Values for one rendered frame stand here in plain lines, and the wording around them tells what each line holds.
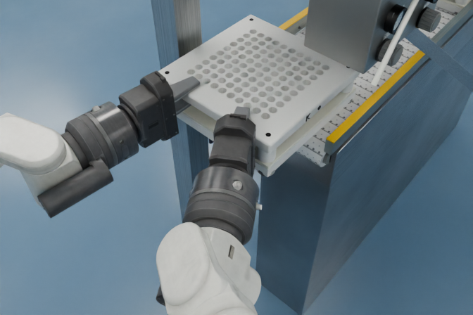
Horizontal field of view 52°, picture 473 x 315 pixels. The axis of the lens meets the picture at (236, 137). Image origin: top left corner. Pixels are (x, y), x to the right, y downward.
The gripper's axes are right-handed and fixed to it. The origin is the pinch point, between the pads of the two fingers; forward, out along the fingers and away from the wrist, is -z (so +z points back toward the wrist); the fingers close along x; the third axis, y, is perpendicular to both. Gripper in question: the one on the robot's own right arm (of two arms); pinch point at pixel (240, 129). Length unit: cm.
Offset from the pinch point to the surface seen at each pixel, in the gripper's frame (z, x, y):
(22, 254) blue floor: -25, 105, -85
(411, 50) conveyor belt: -43, 14, 31
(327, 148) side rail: -8.6, 11.4, 13.9
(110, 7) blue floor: -191, 107, -112
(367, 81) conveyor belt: -30.3, 13.5, 21.3
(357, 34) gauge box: -6.6, -13.8, 14.8
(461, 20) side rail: -52, 11, 42
